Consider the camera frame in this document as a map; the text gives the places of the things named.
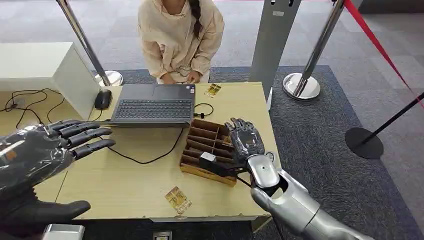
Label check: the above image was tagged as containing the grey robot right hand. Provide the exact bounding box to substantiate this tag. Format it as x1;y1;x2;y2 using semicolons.
224;117;266;164

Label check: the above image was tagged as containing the black computer mouse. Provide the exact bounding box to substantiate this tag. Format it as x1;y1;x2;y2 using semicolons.
94;89;113;111

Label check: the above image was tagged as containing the person's left hand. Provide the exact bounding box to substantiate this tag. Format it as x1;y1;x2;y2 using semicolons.
186;71;202;84

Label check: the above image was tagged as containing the black stanchion post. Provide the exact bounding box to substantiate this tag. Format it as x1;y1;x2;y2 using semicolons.
344;92;424;160

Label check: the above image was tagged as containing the wooden card box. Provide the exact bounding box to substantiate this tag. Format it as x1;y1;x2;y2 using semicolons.
179;118;248;188

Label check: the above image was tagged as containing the red barrier rope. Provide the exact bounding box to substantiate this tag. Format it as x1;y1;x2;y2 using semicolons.
343;0;424;110

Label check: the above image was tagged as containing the white cabinet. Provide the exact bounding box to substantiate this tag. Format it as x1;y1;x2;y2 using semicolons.
0;42;101;122

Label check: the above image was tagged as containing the chrome stanchion post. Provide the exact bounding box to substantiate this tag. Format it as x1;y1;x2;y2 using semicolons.
282;0;347;102
55;0;124;88

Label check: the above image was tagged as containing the grey metal pillar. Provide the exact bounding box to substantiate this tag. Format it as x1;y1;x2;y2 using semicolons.
249;0;302;100

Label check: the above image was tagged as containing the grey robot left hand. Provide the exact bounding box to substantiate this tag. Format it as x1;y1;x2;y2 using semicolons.
0;119;117;240

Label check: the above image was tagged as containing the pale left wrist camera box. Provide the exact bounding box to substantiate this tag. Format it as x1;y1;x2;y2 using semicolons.
42;224;85;240

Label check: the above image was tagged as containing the short black cable with plug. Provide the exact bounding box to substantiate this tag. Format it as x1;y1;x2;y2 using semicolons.
193;102;215;119

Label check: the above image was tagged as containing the long black power cable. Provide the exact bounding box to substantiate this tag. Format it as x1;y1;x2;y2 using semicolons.
0;88;185;165

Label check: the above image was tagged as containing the dark grey laptop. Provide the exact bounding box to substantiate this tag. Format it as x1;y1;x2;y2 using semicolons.
94;83;197;129

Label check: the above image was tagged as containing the person in beige top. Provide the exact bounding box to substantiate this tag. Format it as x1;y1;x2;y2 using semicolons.
137;0;225;85

